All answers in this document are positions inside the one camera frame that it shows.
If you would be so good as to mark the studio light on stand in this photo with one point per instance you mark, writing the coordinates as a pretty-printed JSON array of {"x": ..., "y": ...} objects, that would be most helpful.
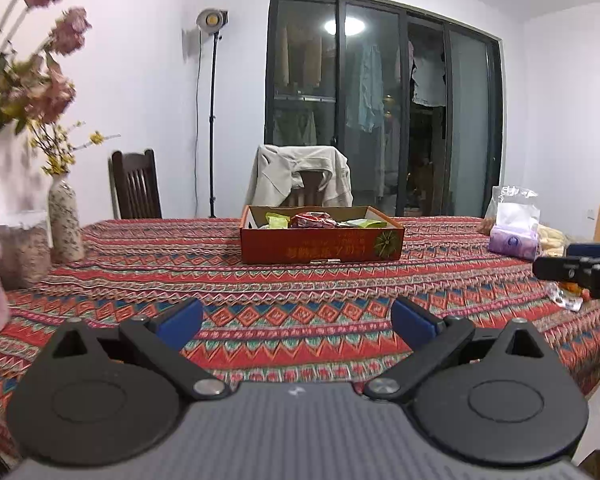
[{"x": 212, "y": 20}]

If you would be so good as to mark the red patterned tablecloth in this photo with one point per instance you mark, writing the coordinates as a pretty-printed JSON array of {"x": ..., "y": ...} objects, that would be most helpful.
[{"x": 305, "y": 290}]

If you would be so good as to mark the red cardboard box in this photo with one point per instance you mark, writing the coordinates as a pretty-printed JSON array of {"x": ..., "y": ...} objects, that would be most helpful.
[{"x": 320, "y": 247}]

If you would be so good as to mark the glass jar of grain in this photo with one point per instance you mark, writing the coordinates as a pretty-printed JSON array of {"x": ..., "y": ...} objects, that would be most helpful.
[{"x": 27, "y": 255}]

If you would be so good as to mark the silver pill blister pack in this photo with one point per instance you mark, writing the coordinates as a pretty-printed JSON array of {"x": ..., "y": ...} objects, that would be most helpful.
[{"x": 570, "y": 306}]

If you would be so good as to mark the dark wooden chair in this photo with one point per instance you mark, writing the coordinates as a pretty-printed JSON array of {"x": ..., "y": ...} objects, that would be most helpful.
[
  {"x": 135, "y": 185},
  {"x": 310, "y": 187}
]

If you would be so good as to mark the yellow flower sprigs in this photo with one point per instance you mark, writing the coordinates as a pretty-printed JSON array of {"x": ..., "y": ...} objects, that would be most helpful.
[{"x": 55, "y": 162}]

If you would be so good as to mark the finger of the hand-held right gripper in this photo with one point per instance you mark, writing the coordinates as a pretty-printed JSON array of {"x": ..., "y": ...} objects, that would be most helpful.
[
  {"x": 555, "y": 267},
  {"x": 595, "y": 249}
]

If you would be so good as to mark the small floral ceramic vase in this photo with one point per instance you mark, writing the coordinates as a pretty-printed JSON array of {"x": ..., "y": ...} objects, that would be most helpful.
[{"x": 66, "y": 225}]

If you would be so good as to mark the sliding glass door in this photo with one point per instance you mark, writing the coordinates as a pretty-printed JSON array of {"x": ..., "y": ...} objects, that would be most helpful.
[{"x": 305, "y": 110}]

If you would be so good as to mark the bag of pale biscuits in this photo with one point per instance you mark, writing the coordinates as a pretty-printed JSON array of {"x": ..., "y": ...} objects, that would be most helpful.
[{"x": 550, "y": 240}]

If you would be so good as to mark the hanging white garment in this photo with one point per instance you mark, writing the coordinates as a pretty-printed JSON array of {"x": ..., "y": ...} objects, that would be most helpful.
[{"x": 430, "y": 82}]

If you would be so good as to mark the clear plastic bag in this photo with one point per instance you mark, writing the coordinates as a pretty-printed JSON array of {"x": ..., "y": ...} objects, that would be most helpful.
[{"x": 515, "y": 195}]

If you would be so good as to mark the dried pink rose bouquet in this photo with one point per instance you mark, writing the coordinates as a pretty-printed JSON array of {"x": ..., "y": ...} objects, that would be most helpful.
[{"x": 65, "y": 35}]

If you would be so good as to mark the beige jacket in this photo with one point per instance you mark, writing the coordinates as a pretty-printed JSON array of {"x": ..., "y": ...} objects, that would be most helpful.
[{"x": 275, "y": 175}]

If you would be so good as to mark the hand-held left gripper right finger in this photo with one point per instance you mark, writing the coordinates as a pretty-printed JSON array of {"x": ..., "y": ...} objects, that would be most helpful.
[{"x": 415, "y": 322}]

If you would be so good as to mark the pile of mixed snack packets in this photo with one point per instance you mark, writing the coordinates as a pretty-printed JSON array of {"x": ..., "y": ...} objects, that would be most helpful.
[{"x": 310, "y": 220}]

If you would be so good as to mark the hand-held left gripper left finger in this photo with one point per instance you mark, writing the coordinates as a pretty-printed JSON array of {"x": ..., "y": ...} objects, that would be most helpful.
[{"x": 180, "y": 322}]

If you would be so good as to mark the hanging light blue shirt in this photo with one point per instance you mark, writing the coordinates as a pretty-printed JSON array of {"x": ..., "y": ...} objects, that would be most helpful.
[{"x": 370, "y": 90}]

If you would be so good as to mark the purple tissue pack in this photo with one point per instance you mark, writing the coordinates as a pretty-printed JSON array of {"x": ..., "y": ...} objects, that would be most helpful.
[{"x": 512, "y": 245}]

